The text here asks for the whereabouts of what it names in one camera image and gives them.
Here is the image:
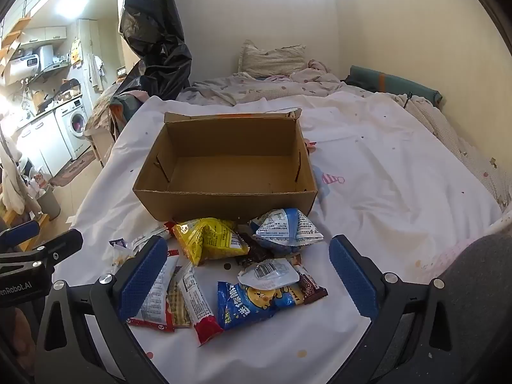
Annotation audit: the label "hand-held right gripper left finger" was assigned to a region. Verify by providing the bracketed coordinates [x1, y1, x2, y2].
[34, 235, 171, 384]

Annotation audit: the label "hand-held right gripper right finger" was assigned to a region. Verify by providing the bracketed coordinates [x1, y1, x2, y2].
[329, 234, 481, 384]

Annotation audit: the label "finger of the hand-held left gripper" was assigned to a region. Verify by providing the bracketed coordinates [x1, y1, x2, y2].
[0, 220, 41, 253]
[0, 229, 84, 276]

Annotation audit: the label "wide red and white packet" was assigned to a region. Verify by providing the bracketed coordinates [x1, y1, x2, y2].
[127, 250, 180, 332]

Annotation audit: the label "small brown chocolate packet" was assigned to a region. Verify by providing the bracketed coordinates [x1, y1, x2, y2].
[296, 264, 329, 305]

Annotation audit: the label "red and white bar packet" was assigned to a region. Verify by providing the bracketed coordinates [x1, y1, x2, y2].
[178, 262, 225, 347]

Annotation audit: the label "clear white barcode packet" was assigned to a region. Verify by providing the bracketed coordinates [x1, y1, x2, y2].
[237, 258, 300, 291]

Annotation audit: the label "blue and white snack packet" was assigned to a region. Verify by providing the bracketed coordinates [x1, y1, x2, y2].
[250, 208, 324, 256]

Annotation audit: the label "dark brownie packet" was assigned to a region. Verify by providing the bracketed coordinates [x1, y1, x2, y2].
[236, 232, 276, 267]

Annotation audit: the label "brown cardboard box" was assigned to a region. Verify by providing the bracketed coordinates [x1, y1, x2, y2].
[133, 108, 318, 222]

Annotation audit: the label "person's left hand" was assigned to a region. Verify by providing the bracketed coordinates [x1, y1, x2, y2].
[0, 308, 37, 371]

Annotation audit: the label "small pale packet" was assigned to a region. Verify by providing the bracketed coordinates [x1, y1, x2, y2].
[111, 248, 135, 267]

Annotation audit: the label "grey trash bin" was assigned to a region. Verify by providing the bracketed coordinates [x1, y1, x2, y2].
[38, 186, 62, 220]

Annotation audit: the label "beige wafer packet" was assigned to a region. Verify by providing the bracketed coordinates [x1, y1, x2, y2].
[167, 280, 193, 329]

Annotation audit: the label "small white packet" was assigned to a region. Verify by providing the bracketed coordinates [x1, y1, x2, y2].
[130, 224, 172, 251]

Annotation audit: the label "hanging beige clothes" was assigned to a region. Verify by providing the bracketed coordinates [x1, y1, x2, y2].
[0, 136, 43, 217]

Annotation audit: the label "yellow snack packet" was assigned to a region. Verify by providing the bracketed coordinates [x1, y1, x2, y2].
[172, 218, 249, 267]

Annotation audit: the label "patterned floor mat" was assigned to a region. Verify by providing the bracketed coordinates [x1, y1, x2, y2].
[50, 152, 97, 187]

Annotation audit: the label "white base cabinet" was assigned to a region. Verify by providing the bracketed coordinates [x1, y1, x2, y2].
[16, 112, 73, 177]

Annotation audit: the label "blue cartoon snack packet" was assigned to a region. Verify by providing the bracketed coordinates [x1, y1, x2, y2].
[217, 281, 305, 331]

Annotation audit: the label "white washing machine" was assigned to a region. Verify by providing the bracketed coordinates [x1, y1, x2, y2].
[54, 98, 95, 161]

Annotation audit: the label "person's grey trouser leg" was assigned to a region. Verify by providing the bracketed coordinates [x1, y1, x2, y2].
[434, 234, 512, 384]

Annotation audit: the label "pile of clothes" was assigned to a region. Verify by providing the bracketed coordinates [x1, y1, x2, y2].
[84, 80, 149, 139]

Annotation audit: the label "white water heater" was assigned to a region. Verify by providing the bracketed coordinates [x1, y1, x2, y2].
[6, 53, 41, 85]

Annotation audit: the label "wooden staircase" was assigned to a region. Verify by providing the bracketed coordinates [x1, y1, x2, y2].
[0, 12, 33, 76]

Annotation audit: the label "tall white cabinet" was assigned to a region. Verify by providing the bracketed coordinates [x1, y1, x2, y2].
[78, 19, 105, 93]

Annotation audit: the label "green rolled mat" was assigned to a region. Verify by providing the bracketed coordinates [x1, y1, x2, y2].
[346, 65, 443, 108]

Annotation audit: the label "floral quilt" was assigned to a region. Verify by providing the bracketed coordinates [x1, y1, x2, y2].
[176, 60, 348, 107]

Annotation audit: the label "black garbage bag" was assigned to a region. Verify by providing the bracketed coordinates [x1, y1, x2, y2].
[114, 0, 193, 100]

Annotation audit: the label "beige pillow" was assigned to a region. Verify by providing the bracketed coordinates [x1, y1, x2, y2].
[239, 40, 308, 77]

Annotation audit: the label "white wall cabinets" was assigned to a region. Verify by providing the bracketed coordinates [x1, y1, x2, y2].
[18, 26, 68, 47]

